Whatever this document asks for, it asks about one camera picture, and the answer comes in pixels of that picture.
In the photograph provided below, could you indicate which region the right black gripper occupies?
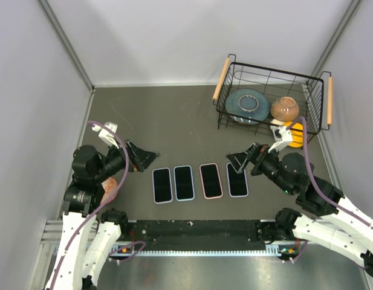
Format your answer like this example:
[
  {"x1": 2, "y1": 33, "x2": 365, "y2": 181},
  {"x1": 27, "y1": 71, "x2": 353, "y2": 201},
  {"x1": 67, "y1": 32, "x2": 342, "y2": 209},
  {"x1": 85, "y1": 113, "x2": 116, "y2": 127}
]
[{"x1": 225, "y1": 142, "x2": 294, "y2": 195}]

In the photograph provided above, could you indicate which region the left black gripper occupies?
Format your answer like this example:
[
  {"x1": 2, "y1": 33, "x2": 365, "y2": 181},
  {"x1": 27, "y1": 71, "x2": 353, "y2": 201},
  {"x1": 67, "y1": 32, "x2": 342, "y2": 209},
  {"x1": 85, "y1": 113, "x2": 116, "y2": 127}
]
[{"x1": 94, "y1": 137, "x2": 160, "y2": 182}]

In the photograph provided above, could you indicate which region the black phone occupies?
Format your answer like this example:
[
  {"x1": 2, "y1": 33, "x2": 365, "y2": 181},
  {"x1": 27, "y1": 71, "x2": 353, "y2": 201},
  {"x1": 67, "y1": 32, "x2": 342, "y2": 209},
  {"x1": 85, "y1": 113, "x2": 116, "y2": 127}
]
[
  {"x1": 227, "y1": 163, "x2": 248, "y2": 198},
  {"x1": 152, "y1": 168, "x2": 172, "y2": 204},
  {"x1": 174, "y1": 166, "x2": 195, "y2": 201}
]

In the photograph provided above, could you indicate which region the dark blue phone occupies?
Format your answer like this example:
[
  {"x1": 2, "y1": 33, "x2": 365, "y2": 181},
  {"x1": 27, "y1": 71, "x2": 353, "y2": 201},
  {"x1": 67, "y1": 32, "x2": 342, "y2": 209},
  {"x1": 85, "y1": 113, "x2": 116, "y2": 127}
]
[{"x1": 200, "y1": 163, "x2": 223, "y2": 199}]

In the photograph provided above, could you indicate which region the lavender phone case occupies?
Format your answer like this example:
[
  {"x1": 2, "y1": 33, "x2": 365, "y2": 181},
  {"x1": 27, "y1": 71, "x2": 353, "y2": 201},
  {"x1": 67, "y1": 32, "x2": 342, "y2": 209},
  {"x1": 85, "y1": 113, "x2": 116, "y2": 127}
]
[{"x1": 225, "y1": 163, "x2": 250, "y2": 199}]

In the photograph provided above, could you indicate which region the pink phone case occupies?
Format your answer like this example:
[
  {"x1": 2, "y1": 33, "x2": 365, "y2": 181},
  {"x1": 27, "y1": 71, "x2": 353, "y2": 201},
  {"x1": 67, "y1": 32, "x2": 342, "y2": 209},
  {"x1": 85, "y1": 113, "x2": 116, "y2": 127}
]
[{"x1": 199, "y1": 163, "x2": 224, "y2": 199}]

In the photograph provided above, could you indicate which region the light blue phone case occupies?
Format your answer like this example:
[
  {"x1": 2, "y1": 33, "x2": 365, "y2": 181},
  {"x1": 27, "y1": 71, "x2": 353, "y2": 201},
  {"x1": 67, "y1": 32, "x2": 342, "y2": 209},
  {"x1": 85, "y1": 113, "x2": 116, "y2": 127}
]
[{"x1": 173, "y1": 164, "x2": 196, "y2": 202}]

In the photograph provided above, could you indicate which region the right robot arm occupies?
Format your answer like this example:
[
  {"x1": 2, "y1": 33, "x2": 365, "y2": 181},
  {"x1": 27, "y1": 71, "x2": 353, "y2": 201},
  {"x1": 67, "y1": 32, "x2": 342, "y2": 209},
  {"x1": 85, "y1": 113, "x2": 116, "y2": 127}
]
[{"x1": 227, "y1": 143, "x2": 373, "y2": 278}]

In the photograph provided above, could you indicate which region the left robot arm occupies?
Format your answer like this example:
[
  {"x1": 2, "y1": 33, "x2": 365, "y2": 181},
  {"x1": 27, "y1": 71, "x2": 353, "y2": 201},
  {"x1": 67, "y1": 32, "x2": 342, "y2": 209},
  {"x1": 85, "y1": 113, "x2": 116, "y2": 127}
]
[{"x1": 45, "y1": 140, "x2": 159, "y2": 289}]

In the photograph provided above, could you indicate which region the black phone in blue case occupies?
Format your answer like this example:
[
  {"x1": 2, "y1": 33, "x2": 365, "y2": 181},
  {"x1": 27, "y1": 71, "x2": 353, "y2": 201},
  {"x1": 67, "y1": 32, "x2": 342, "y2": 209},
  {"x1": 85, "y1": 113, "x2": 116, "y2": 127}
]
[{"x1": 174, "y1": 166, "x2": 195, "y2": 201}]

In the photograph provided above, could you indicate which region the red patterned bowl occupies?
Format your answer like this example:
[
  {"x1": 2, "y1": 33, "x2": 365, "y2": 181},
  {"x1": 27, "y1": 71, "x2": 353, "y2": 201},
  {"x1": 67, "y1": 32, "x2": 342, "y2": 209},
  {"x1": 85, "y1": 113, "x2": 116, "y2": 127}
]
[{"x1": 100, "y1": 177, "x2": 118, "y2": 204}]

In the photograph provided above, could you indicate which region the white small dish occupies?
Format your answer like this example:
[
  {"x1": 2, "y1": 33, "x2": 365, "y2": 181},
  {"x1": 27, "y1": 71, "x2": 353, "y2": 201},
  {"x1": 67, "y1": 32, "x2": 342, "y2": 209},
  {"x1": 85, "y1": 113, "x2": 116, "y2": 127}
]
[{"x1": 271, "y1": 119, "x2": 285, "y2": 126}]

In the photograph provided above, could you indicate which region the blue ceramic plate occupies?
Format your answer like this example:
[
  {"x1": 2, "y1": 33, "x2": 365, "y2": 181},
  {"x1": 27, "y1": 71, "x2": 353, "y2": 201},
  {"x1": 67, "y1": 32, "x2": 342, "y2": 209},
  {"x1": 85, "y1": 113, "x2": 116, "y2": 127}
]
[{"x1": 225, "y1": 89, "x2": 270, "y2": 125}]

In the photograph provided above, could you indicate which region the yellow bowl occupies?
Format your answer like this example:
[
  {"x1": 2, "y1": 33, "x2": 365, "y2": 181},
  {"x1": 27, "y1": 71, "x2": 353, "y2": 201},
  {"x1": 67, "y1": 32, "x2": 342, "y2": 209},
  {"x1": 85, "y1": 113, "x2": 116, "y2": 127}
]
[{"x1": 288, "y1": 123, "x2": 303, "y2": 148}]

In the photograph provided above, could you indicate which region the brown ceramic bowl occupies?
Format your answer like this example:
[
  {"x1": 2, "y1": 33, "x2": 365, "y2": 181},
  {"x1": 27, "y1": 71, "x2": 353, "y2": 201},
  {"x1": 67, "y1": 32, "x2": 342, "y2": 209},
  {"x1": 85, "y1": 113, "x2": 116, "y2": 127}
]
[{"x1": 270, "y1": 96, "x2": 299, "y2": 122}]

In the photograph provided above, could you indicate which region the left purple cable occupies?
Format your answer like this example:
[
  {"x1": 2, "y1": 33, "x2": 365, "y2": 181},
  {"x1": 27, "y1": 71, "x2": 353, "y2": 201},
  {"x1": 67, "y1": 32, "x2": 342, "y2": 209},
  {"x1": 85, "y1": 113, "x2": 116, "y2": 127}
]
[{"x1": 47, "y1": 120, "x2": 146, "y2": 290}]

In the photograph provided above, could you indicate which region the purple cable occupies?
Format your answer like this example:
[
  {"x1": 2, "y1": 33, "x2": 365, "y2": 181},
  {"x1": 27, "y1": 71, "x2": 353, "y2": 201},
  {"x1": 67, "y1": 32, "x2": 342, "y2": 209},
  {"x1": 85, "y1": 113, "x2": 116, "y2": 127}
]
[
  {"x1": 282, "y1": 116, "x2": 373, "y2": 263},
  {"x1": 47, "y1": 120, "x2": 146, "y2": 290}
]

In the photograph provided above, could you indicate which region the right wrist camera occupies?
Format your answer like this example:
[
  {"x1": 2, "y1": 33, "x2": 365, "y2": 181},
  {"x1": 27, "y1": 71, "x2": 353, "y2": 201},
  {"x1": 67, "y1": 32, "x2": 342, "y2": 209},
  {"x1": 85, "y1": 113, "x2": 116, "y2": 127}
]
[{"x1": 268, "y1": 126, "x2": 293, "y2": 153}]

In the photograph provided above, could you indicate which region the black wire basket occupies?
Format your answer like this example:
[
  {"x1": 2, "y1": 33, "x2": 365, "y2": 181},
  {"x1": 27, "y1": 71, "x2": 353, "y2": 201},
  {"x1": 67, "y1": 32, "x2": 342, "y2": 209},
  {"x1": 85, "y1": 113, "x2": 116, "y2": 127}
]
[{"x1": 212, "y1": 54, "x2": 332, "y2": 136}]

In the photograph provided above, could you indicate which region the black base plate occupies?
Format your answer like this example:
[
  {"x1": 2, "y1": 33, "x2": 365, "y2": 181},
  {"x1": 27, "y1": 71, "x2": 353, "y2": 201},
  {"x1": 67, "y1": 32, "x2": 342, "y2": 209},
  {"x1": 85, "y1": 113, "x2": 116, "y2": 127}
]
[{"x1": 119, "y1": 219, "x2": 299, "y2": 251}]

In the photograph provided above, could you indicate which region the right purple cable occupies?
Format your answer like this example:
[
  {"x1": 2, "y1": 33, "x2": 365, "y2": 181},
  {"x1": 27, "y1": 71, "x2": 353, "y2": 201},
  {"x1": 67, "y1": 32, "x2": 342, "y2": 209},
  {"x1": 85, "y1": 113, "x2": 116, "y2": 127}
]
[{"x1": 282, "y1": 116, "x2": 373, "y2": 263}]

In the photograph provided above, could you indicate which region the white slotted cable duct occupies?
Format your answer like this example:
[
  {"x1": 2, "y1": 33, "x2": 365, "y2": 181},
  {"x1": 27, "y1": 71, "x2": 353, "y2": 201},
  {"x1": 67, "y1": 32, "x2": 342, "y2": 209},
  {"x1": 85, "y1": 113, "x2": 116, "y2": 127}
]
[{"x1": 109, "y1": 243, "x2": 284, "y2": 257}]

